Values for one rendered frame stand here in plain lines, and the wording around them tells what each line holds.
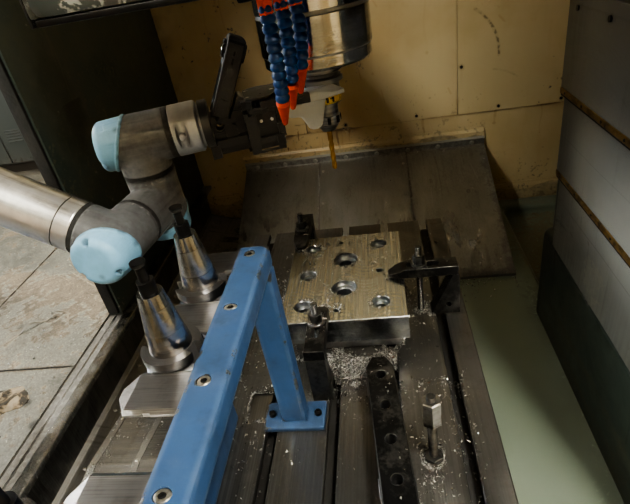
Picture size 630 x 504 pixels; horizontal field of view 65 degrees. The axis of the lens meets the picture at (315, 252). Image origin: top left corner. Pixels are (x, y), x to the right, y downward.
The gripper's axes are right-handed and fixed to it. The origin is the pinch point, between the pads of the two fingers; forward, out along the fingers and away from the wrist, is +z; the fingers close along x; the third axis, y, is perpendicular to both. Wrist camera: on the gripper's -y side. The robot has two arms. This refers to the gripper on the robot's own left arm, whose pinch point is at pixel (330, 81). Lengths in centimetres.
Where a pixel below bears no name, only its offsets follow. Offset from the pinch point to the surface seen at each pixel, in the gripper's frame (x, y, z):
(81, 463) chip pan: -3, 69, -66
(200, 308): 27.3, 15.1, -24.1
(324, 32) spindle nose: 7.9, -8.1, -1.4
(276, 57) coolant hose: 18.2, -8.3, -9.0
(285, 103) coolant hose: 14.6, -2.3, -8.6
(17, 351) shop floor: -148, 137, -157
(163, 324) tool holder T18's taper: 35.0, 10.4, -26.3
